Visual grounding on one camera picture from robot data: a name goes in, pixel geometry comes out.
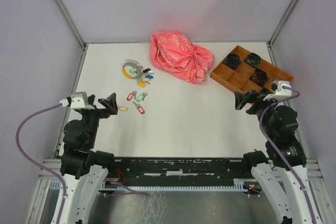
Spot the key with red tag lower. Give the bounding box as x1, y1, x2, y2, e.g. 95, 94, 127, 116
132, 101, 145, 115

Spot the white cable duct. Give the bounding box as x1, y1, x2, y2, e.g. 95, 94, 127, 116
49, 177, 250, 191

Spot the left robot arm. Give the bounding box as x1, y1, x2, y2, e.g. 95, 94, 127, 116
52, 92, 118, 223

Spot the black roll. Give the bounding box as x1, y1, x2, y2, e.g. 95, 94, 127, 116
222, 54, 241, 70
249, 68, 269, 87
244, 52, 262, 68

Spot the black roll top left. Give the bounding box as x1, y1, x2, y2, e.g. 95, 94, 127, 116
222, 54, 241, 70

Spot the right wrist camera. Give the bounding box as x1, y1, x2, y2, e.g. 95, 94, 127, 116
263, 80, 292, 101

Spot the pink crumpled cloth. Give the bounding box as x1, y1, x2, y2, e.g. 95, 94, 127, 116
150, 31, 215, 84

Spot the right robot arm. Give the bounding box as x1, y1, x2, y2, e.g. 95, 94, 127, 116
234, 81, 323, 223

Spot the key with green tag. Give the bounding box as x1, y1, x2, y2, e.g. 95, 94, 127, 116
136, 92, 148, 103

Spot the black roll top right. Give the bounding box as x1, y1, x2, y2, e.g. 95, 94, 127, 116
244, 52, 262, 68

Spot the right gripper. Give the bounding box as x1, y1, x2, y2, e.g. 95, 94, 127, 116
234, 89, 282, 139

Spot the black roll middle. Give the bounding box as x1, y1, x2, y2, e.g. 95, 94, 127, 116
249, 68, 269, 87

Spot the aluminium frame rail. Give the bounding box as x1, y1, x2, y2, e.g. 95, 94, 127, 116
38, 159, 61, 179

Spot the wooden compartment tray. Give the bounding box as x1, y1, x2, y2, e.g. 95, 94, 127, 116
210, 46, 293, 93

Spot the key with yellow tag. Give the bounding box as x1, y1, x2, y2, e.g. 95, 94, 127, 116
118, 105, 129, 112

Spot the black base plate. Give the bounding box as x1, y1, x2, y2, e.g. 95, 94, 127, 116
108, 157, 252, 187

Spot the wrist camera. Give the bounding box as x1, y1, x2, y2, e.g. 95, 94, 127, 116
59, 92, 94, 110
263, 80, 292, 101

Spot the metal keyring with keys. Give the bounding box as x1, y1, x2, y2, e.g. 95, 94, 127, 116
122, 59, 154, 88

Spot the key with red tag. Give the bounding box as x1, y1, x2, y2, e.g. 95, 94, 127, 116
127, 91, 137, 101
132, 101, 145, 115

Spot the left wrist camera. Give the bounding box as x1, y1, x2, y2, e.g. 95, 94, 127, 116
59, 92, 94, 110

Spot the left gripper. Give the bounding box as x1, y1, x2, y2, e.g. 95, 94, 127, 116
80, 92, 118, 146

